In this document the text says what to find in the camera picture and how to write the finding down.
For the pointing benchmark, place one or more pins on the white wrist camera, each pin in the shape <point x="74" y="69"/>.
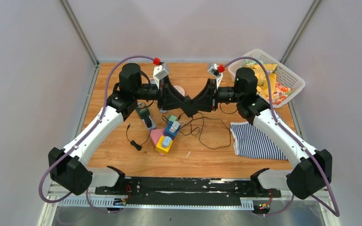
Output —
<point x="217" y="71"/>
<point x="159" y="72"/>

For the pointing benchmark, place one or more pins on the pink triangular power socket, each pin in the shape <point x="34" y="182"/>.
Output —
<point x="156" y="137"/>

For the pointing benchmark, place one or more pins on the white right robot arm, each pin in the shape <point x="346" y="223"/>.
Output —
<point x="312" y="169"/>

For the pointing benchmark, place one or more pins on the light blue power strip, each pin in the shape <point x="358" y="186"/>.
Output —
<point x="149" y="123"/>

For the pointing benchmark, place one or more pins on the blue striped shirt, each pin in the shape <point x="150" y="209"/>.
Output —
<point x="250" y="142"/>

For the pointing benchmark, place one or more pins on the green USB charger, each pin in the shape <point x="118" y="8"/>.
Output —
<point x="171" y="119"/>

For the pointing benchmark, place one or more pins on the light blue small charger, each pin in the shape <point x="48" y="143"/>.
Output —
<point x="166" y="142"/>

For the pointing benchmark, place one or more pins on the dark green cube socket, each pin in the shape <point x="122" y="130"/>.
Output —
<point x="142" y="111"/>

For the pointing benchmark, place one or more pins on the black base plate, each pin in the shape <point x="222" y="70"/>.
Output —
<point x="187" y="191"/>

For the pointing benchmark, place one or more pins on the white USB charger plug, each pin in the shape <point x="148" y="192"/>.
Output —
<point x="174" y="127"/>

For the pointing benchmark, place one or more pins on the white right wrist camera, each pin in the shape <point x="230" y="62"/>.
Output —
<point x="217" y="71"/>

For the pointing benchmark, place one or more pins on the blue cube power socket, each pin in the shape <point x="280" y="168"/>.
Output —
<point x="168" y="133"/>

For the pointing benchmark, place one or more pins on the yellow cube power socket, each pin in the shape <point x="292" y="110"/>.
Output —
<point x="161" y="150"/>

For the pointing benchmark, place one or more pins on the white plastic basket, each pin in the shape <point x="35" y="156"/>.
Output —
<point x="276" y="70"/>

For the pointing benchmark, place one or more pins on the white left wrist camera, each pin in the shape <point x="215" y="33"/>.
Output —
<point x="159" y="72"/>

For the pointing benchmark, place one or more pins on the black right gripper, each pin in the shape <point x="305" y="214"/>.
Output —
<point x="202" y="101"/>

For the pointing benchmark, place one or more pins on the round pink power socket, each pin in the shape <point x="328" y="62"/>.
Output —
<point x="180" y="90"/>

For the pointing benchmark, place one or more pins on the floral cloth in basket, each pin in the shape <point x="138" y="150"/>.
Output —
<point x="280" y="93"/>

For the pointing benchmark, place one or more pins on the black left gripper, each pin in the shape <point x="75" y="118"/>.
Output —
<point x="172" y="100"/>

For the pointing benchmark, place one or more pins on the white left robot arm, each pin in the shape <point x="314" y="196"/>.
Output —
<point x="67" y="166"/>

